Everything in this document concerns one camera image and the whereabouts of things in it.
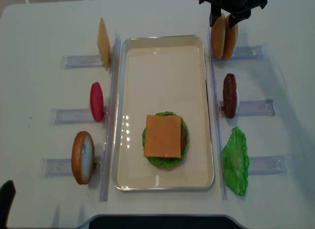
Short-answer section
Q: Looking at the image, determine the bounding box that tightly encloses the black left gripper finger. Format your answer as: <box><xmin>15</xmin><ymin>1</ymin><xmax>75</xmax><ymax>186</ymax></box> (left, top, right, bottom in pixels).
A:
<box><xmin>0</xmin><ymin>180</ymin><xmax>16</xmax><ymax>229</ymax></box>

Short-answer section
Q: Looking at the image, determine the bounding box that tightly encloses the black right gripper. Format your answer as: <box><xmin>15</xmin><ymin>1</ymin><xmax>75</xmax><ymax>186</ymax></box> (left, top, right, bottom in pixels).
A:
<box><xmin>199</xmin><ymin>0</ymin><xmax>267</xmax><ymax>27</ymax></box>

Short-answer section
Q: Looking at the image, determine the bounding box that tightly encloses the bun half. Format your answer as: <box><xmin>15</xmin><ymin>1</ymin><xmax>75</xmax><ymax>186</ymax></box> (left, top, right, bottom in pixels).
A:
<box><xmin>211</xmin><ymin>13</ymin><xmax>225</xmax><ymax>59</ymax></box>
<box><xmin>222</xmin><ymin>16</ymin><xmax>238</xmax><ymax>60</ymax></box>

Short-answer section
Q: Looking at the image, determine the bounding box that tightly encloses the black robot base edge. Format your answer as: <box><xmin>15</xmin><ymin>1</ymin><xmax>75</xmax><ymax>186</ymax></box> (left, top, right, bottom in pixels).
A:
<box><xmin>89</xmin><ymin>216</ymin><xmax>240</xmax><ymax>229</ymax></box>

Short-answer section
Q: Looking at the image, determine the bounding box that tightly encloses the standing brown meat patty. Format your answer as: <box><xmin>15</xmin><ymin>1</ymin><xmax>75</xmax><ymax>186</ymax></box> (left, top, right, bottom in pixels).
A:
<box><xmin>223</xmin><ymin>73</ymin><xmax>238</xmax><ymax>119</ymax></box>

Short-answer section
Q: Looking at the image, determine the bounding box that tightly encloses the brown bread bun left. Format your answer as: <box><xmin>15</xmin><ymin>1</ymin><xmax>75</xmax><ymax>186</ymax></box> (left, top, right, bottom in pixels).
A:
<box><xmin>71</xmin><ymin>131</ymin><xmax>95</xmax><ymax>185</ymax></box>

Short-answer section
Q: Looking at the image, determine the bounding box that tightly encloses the clear tomato holder track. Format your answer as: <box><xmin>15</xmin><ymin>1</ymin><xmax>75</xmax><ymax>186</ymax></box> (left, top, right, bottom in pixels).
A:
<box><xmin>49</xmin><ymin>108</ymin><xmax>96</xmax><ymax>125</ymax></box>

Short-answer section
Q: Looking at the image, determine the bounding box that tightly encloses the standing orange cheese slice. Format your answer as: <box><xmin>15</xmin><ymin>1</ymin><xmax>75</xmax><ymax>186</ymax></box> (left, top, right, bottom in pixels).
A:
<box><xmin>97</xmin><ymin>17</ymin><xmax>111</xmax><ymax>71</ymax></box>

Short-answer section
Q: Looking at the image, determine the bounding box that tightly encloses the red tomato slice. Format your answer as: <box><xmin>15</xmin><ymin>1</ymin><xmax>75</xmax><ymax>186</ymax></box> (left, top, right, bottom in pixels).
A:
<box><xmin>90</xmin><ymin>82</ymin><xmax>104</xmax><ymax>122</ymax></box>

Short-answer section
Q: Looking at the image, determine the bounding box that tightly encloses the brown meat patty on tray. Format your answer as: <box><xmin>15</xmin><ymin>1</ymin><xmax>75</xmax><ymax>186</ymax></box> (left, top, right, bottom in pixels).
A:
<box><xmin>159</xmin><ymin>112</ymin><xmax>188</xmax><ymax>158</ymax></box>

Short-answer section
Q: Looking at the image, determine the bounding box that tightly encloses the orange cheese slice on tray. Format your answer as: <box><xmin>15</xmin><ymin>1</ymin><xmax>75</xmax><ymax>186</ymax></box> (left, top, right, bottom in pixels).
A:
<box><xmin>144</xmin><ymin>115</ymin><xmax>181</xmax><ymax>158</ymax></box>

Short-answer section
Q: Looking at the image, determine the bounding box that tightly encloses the clear cheese holder track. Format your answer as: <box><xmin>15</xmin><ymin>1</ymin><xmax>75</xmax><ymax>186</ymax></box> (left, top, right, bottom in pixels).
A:
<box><xmin>62</xmin><ymin>55</ymin><xmax>104</xmax><ymax>69</ymax></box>

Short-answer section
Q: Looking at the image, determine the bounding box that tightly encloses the standing green lettuce leaf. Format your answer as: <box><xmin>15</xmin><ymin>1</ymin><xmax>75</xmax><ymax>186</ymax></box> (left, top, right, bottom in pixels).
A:
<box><xmin>222</xmin><ymin>127</ymin><xmax>250</xmax><ymax>196</ymax></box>

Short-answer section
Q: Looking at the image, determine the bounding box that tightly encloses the clear lettuce holder track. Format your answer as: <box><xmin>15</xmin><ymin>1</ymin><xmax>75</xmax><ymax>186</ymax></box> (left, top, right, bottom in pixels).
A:
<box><xmin>249</xmin><ymin>155</ymin><xmax>294</xmax><ymax>175</ymax></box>

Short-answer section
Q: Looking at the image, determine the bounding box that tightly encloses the green lettuce leaf on tray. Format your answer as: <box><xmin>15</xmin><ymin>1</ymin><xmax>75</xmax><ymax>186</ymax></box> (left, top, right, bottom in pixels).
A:
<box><xmin>142</xmin><ymin>112</ymin><xmax>189</xmax><ymax>170</ymax></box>

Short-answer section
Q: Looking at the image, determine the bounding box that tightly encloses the clear left bun holder track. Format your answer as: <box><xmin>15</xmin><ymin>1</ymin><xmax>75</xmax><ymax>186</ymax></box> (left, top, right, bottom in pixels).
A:
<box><xmin>41</xmin><ymin>157</ymin><xmax>102</xmax><ymax>178</ymax></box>

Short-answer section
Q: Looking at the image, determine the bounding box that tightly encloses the clear bun holder track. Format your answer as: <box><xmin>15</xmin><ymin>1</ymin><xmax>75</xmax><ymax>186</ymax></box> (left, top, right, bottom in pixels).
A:
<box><xmin>41</xmin><ymin>157</ymin><xmax>102</xmax><ymax>178</ymax></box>
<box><xmin>212</xmin><ymin>43</ymin><xmax>268</xmax><ymax>62</ymax></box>

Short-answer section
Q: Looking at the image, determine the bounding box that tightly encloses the clear right bun holder track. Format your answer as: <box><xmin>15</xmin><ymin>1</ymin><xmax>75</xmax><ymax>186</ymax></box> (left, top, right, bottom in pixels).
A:
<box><xmin>212</xmin><ymin>43</ymin><xmax>268</xmax><ymax>62</ymax></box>

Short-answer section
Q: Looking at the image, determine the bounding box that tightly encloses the silver metal baking tray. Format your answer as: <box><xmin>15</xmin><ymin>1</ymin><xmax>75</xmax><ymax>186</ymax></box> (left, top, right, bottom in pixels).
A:
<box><xmin>111</xmin><ymin>35</ymin><xmax>214</xmax><ymax>191</ymax></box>

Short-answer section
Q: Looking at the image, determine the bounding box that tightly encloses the clear patty holder track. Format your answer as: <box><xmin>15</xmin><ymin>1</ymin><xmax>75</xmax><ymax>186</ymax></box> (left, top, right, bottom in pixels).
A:
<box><xmin>217</xmin><ymin>98</ymin><xmax>276</xmax><ymax>118</ymax></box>

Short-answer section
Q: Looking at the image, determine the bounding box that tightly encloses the clear right long rail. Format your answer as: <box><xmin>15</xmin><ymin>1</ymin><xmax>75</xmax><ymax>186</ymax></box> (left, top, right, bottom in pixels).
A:
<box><xmin>208</xmin><ymin>27</ymin><xmax>227</xmax><ymax>200</ymax></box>

